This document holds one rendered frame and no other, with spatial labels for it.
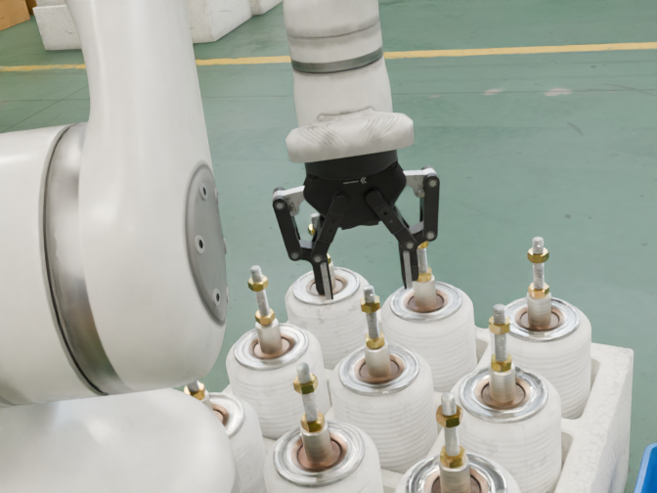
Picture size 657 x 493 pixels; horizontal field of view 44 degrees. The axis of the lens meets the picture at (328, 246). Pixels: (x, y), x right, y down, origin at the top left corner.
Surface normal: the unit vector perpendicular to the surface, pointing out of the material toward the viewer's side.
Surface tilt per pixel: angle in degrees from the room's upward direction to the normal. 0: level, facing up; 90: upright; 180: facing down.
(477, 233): 0
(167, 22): 78
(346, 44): 90
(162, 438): 18
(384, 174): 90
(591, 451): 0
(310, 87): 83
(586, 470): 0
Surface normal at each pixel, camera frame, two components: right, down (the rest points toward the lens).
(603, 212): -0.14, -0.87
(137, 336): 0.25, 0.48
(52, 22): -0.34, 0.48
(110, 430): 0.36, -0.81
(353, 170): 0.01, 0.47
